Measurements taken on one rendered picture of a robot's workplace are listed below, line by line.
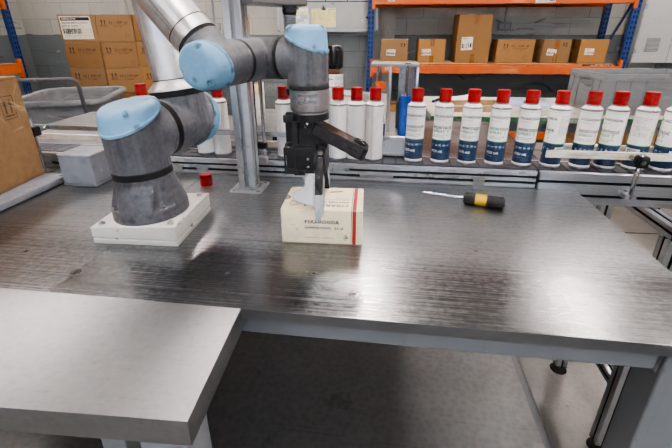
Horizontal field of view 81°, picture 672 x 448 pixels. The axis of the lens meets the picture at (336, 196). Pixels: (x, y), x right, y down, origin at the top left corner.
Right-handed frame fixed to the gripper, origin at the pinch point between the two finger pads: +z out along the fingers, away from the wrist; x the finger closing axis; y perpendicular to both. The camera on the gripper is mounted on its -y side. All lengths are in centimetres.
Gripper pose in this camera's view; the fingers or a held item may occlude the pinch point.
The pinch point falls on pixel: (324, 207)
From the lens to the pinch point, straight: 83.4
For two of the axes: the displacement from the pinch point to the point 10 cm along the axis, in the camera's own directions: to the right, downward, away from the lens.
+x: -0.8, 3.8, -9.2
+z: 0.2, 9.2, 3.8
